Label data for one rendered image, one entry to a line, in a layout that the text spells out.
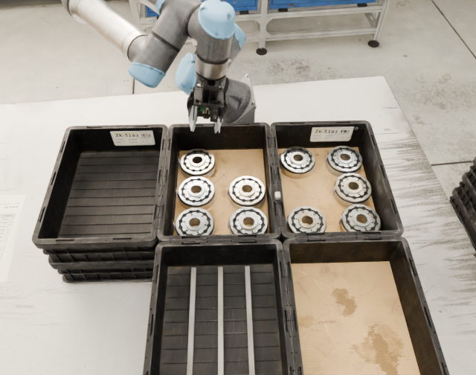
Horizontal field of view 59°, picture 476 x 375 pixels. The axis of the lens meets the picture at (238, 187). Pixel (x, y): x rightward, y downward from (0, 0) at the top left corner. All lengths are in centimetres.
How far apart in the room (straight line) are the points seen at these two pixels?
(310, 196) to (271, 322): 39
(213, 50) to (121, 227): 54
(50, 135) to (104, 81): 140
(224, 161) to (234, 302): 45
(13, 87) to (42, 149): 160
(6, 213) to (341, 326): 106
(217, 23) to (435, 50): 273
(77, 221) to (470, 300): 110
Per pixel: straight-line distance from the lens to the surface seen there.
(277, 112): 164
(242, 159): 129
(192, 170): 124
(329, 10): 310
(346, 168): 127
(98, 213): 124
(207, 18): 90
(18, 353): 127
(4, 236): 146
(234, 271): 109
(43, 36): 364
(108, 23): 111
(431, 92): 309
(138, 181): 127
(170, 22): 97
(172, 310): 106
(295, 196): 122
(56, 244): 110
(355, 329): 106
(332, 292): 108
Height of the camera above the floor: 180
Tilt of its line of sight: 52 degrees down
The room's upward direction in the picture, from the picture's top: straight up
